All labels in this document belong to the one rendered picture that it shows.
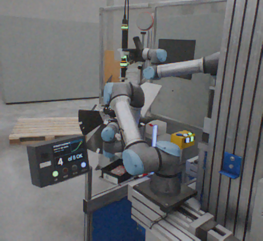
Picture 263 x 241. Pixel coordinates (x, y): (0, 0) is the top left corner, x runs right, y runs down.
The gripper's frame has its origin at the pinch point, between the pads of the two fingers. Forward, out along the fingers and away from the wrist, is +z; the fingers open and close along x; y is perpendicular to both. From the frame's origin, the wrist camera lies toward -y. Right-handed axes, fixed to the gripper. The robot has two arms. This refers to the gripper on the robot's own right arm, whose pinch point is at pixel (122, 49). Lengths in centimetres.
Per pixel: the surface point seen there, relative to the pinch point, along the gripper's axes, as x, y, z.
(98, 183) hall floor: 64, 166, 86
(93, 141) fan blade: -21, 66, 8
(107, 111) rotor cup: -5.6, 46.3, 8.0
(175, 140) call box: 15, 62, -40
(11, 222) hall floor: -39, 166, 97
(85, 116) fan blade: -6, 55, 33
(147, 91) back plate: 39, 36, 4
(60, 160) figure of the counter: -79, 49, -30
